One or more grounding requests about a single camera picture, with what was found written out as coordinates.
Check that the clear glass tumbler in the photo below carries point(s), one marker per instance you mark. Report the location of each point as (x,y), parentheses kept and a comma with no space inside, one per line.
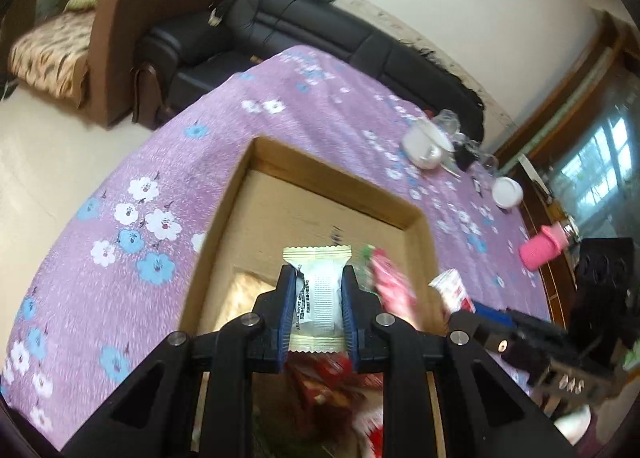
(446,121)

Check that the pink cup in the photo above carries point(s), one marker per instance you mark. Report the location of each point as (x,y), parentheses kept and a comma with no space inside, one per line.
(540,248)

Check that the green pillow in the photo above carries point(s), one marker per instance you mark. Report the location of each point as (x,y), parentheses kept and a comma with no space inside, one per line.
(81,0)

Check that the shallow cardboard box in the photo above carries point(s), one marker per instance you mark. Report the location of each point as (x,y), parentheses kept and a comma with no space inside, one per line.
(320,203)

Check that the small black item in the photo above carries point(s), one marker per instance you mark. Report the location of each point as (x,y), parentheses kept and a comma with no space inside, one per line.
(465,156)

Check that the pink red snack packet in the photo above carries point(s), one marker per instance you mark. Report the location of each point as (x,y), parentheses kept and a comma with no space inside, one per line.
(392,283)

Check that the purple floral tablecloth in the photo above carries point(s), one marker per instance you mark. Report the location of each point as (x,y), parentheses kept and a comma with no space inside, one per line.
(200,162)

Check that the white round lid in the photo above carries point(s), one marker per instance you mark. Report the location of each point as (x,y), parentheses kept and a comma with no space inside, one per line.
(506,192)

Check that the wooden glass cabinet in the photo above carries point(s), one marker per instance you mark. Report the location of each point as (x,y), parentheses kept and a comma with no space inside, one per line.
(590,127)

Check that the floral seat cushion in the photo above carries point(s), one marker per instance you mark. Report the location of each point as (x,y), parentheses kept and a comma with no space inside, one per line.
(50,57)

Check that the beige snack packet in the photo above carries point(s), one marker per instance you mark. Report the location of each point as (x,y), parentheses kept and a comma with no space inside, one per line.
(247,300)

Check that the black leather sofa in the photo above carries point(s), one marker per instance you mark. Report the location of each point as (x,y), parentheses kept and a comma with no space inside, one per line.
(310,32)

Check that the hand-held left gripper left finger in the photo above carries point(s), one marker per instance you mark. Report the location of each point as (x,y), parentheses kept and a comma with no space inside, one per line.
(286,320)

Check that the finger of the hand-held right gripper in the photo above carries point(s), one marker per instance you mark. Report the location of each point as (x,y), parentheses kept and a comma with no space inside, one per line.
(492,315)

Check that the white snack packet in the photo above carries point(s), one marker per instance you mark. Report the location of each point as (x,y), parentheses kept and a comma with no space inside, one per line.
(317,298)

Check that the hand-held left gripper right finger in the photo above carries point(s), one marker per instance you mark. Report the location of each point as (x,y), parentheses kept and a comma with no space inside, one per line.
(350,320)

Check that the red and white small packet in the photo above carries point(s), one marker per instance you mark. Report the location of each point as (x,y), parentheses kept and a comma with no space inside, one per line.
(452,290)

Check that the white mug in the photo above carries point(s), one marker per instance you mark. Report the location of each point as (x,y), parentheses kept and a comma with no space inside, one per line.
(425,145)

